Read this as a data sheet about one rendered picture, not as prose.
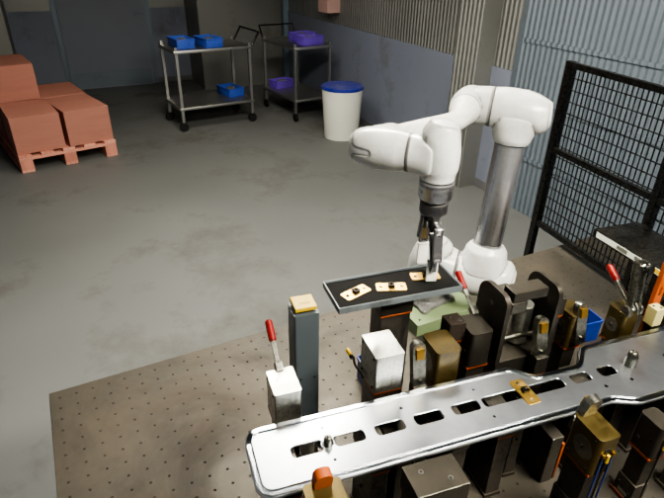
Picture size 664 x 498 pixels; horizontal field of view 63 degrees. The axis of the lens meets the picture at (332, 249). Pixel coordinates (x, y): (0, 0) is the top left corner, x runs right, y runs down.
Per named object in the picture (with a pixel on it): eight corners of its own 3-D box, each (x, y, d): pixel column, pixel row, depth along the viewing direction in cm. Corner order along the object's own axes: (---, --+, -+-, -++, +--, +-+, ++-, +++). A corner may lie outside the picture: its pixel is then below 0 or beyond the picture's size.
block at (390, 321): (373, 417, 169) (381, 299, 147) (363, 399, 175) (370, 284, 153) (401, 410, 172) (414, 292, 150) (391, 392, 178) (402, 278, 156)
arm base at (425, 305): (384, 295, 217) (385, 284, 214) (423, 278, 229) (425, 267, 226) (416, 319, 205) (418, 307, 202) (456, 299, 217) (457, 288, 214)
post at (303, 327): (295, 436, 162) (292, 318, 140) (290, 418, 168) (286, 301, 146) (320, 430, 164) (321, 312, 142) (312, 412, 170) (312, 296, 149)
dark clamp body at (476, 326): (454, 436, 164) (472, 336, 145) (435, 408, 173) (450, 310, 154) (474, 430, 166) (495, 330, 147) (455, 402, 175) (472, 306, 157)
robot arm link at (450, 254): (410, 269, 224) (416, 222, 212) (454, 279, 219) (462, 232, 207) (400, 290, 211) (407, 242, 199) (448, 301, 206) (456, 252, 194)
